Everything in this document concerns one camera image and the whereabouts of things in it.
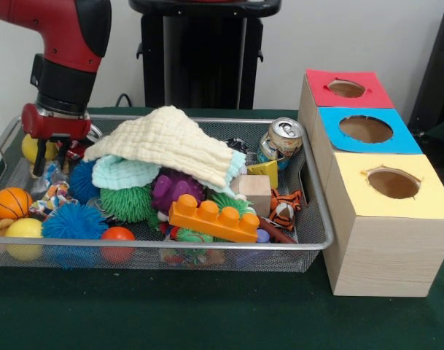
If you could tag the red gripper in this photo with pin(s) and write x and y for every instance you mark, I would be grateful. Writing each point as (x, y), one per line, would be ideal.
(54, 125)

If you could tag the crushed clear plastic bottle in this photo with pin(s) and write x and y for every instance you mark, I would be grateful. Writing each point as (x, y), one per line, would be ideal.
(52, 176)

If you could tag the mint knitted cloth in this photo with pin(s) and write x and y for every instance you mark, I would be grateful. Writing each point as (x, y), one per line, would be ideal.
(123, 171)

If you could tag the cream knitted cloth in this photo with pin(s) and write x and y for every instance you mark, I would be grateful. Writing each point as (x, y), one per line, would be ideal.
(163, 146)

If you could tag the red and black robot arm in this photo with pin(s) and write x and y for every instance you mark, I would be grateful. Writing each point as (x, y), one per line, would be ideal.
(68, 43)

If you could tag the silver mesh bin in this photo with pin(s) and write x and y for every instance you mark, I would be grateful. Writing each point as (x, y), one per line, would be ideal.
(280, 260)

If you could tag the wooden box with three holes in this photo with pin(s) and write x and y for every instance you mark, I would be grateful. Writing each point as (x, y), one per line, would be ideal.
(389, 255)

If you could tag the crushed red drink can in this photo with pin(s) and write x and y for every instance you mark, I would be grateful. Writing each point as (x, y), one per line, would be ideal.
(76, 149)

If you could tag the orange toy basketball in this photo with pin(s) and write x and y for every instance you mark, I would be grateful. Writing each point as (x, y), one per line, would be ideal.
(11, 203)

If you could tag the blue spiky rubber ball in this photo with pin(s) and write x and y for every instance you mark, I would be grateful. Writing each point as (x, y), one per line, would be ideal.
(76, 222)

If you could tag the green spiky rubber ball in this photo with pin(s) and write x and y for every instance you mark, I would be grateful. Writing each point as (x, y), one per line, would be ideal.
(127, 204)

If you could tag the purple spiky rubber toy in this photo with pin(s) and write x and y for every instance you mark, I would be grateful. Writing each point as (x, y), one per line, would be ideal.
(172, 191)

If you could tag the orange toy building block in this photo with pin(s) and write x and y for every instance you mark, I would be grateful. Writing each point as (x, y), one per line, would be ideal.
(214, 220)

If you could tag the dark green table cloth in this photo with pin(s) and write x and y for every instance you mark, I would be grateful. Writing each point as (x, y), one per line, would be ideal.
(170, 310)

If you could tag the tiger striped plush toy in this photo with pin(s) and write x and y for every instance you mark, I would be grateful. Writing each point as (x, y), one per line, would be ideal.
(285, 211)

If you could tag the black upright panel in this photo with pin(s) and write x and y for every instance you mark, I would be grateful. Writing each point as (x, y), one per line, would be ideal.
(440, 73)

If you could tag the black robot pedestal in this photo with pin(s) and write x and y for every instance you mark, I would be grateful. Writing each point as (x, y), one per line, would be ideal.
(207, 54)

